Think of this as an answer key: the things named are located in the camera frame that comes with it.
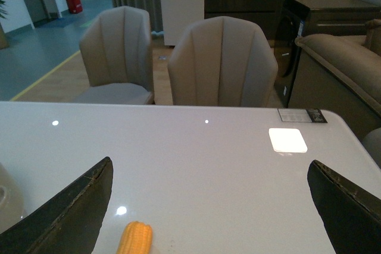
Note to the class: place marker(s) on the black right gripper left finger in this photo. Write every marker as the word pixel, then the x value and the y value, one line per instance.
pixel 70 221

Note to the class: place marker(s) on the beige electric cooking pot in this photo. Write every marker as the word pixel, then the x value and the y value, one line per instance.
pixel 12 201

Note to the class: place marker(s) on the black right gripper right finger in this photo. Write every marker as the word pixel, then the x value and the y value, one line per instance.
pixel 350 214

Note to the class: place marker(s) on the beige chair right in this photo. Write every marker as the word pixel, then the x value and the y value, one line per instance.
pixel 222 61

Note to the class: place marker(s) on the table label sticker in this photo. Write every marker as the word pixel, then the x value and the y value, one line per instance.
pixel 301 115

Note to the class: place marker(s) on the beige chair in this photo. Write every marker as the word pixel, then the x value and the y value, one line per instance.
pixel 222 61
pixel 117 54

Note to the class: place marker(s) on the beige chair left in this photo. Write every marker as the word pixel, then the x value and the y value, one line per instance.
pixel 117 54

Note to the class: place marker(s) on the yellow corn cob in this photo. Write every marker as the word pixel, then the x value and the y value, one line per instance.
pixel 136 238

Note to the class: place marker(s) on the brown sofa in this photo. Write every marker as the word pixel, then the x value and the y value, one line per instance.
pixel 341 74

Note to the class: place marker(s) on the white refrigerator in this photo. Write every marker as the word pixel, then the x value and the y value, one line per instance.
pixel 181 4

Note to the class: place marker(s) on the grey chair at table end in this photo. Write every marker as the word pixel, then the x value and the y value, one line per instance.
pixel 371 143

